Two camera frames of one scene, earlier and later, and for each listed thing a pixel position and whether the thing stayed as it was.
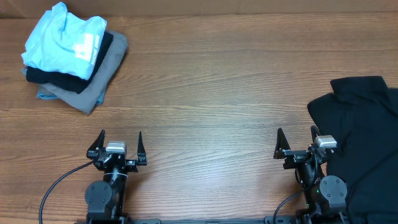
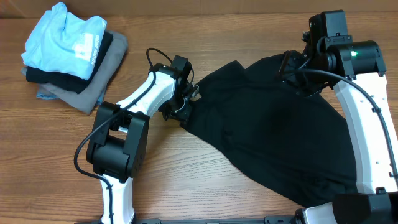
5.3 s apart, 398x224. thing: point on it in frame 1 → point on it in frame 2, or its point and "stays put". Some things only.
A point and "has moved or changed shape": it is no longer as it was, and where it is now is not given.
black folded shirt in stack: [68, 81] stays put
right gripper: [295, 156] → [288, 65]
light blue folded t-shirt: [64, 43] stays put
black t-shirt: [361, 115] has moved or changed shape
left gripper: [132, 165] → [183, 116]
